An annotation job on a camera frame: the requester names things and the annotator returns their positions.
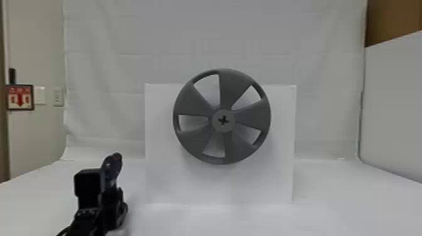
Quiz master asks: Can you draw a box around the red wall sign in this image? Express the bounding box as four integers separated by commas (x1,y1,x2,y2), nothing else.
4,83,35,112

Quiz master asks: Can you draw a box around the white wall switch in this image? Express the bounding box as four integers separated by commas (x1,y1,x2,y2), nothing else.
33,85,47,106
52,87,65,107

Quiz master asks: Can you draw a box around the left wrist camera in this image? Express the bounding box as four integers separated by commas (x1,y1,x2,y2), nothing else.
73,168,102,210

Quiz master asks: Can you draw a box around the grey wheel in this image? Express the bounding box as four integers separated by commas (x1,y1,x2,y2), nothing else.
172,67,272,166

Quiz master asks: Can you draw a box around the white panel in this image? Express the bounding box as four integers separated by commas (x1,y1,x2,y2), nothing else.
359,30,422,185
144,82,297,205

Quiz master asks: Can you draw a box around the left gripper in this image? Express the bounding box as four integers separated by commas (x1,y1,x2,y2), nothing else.
98,151,129,231

